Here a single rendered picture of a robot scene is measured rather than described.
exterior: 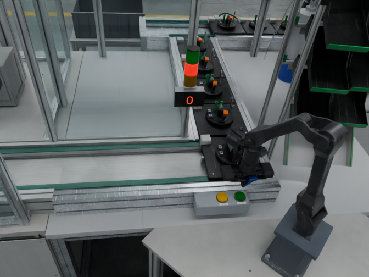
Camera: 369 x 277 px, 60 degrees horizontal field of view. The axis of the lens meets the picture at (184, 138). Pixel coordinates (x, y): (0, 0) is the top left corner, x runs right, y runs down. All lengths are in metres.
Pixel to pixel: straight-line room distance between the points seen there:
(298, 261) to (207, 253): 0.32
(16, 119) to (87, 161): 0.54
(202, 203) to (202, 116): 0.51
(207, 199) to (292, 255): 0.35
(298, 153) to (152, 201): 0.64
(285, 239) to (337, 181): 0.61
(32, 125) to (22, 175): 0.39
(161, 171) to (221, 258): 0.43
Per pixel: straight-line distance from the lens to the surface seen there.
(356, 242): 1.48
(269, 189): 1.36
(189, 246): 1.26
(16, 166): 1.52
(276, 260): 1.24
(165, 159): 1.43
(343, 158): 1.53
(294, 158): 1.43
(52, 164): 1.48
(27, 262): 1.58
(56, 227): 1.34
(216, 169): 1.35
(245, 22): 2.68
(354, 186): 1.67
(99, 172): 1.40
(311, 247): 1.12
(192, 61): 1.20
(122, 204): 1.29
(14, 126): 1.81
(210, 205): 1.24
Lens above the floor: 1.96
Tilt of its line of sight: 43 degrees down
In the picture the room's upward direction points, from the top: 5 degrees clockwise
